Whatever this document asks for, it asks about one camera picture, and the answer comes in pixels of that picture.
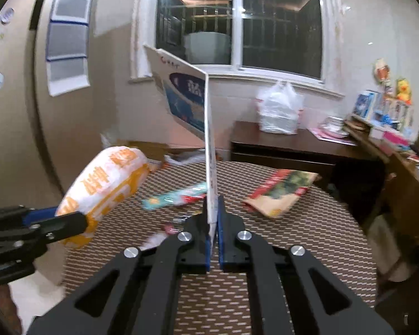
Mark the gold double-door refrigerator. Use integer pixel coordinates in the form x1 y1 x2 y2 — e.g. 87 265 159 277
0 0 121 213

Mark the wooden chair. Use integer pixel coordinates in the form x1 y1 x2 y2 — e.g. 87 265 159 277
366 174 419 283

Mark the white bowl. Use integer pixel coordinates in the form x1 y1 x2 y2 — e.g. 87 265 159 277
321 116 344 131

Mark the grey-white planter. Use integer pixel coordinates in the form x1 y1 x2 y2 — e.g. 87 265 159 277
183 31 231 65

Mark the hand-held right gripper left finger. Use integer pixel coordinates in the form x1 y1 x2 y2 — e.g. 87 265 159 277
26 199 215 335

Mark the red and green paper bag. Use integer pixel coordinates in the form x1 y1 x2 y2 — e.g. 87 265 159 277
242 169 318 219

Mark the white sliding window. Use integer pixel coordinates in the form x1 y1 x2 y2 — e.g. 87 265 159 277
131 0 346 84

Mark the pink box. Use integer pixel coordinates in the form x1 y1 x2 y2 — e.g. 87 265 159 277
382 133 411 150

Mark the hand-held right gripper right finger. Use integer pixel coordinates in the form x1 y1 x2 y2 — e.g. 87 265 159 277
216 195 395 335

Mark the white plastic shopping bag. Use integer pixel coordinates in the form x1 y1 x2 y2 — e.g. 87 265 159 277
256 80 305 135

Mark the teal red candy wrapper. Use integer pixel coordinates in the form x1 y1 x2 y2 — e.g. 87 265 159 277
141 183 208 210

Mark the white and orange plastic bag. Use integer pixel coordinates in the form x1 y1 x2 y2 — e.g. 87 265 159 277
55 145 151 250

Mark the round decorative hand fan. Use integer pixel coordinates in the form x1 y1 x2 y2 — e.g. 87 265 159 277
373 59 392 84

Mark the brown wooden desk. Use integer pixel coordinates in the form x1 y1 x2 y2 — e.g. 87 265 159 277
346 122 419 248

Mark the open brown cardboard box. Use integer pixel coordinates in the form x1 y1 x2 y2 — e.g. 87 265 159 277
124 140 172 163

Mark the blue and white box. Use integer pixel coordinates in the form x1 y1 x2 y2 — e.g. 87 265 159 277
143 44 219 234

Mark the dark wooden cabinet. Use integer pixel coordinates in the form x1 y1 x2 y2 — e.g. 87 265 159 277
229 120 371 171

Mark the grey plastic bag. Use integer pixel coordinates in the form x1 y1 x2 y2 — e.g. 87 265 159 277
164 149 207 166

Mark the white printed sheet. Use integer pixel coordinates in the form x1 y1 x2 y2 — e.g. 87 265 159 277
47 58 91 96

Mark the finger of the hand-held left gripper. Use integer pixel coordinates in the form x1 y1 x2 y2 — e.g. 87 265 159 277
0 206 61 233
21 211 90 245

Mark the yellow plush duck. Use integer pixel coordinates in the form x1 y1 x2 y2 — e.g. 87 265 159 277
395 78 413 105

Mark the pink paper sheet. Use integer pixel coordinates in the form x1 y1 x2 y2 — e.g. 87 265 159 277
307 127 357 146

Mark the blue-framed printed sheet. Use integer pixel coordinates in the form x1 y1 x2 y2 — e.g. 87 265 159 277
51 0 93 25
46 23 89 61

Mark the row of blue books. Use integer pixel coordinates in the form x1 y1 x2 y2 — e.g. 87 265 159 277
353 91 383 123

